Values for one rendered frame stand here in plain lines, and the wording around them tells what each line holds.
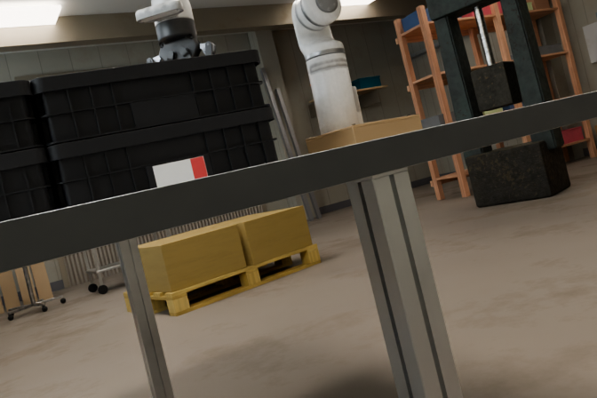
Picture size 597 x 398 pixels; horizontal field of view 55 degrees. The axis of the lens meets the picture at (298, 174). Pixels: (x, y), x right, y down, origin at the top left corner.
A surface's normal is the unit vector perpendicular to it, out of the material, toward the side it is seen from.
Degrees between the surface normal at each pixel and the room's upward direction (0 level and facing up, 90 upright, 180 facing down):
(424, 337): 90
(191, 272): 90
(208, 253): 90
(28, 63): 90
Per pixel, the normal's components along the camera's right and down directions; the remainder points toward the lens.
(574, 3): -0.83, 0.20
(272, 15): 0.50, -0.13
